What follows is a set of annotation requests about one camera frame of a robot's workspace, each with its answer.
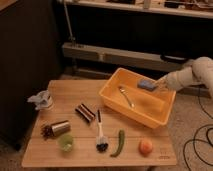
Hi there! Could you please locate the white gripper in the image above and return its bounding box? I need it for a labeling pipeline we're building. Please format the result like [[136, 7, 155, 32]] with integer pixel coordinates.
[[154, 70, 193, 92]]

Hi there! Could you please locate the blue sponge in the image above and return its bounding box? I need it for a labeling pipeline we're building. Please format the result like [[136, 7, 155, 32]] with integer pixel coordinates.
[[138, 80, 156, 91]]

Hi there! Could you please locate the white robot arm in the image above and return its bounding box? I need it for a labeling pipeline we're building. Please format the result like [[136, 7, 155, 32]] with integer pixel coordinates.
[[154, 57, 213, 98]]

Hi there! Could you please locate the yellow plastic tray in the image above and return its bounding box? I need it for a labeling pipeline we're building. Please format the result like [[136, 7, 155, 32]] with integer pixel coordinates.
[[99, 68, 176, 128]]

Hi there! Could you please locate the metal spoon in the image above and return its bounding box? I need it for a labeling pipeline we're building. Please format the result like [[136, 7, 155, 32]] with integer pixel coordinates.
[[118, 86, 134, 108]]

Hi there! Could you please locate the green chili pepper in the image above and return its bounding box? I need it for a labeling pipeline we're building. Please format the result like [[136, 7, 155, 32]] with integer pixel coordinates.
[[110, 130, 125, 157]]

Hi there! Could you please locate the orange fruit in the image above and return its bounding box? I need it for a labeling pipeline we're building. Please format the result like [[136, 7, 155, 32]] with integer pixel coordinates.
[[139, 139, 153, 156]]

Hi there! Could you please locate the brown striped block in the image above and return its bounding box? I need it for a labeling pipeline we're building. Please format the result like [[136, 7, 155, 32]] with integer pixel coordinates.
[[75, 104, 96, 123]]

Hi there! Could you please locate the dish brush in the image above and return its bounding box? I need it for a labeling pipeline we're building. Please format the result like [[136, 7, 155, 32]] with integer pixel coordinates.
[[96, 111, 108, 153]]

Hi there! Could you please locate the wooden table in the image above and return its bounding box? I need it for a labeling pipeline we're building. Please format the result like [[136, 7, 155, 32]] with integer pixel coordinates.
[[22, 80, 177, 168]]

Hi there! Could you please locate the metal cup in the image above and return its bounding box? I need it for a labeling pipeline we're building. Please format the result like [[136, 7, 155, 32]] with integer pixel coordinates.
[[51, 120, 70, 136]]

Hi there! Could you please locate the green cup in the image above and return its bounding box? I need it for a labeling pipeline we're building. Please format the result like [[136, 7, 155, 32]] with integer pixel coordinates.
[[58, 133, 74, 152]]

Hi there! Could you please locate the dark grape bunch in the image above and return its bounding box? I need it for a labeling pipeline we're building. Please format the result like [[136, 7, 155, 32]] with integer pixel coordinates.
[[41, 125, 53, 139]]

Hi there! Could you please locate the grey shelf rail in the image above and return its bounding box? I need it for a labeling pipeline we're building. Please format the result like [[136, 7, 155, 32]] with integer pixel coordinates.
[[62, 42, 194, 72]]

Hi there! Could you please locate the black cable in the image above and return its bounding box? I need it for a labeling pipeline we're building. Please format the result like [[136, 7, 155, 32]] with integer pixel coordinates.
[[182, 61, 213, 171]]

